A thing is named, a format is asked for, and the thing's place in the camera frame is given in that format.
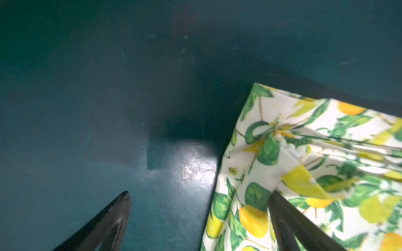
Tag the lemon print skirt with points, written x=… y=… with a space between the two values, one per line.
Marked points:
x=338 y=164

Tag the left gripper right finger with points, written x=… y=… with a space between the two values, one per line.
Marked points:
x=291 y=225

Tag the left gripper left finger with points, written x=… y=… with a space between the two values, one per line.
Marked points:
x=104 y=232

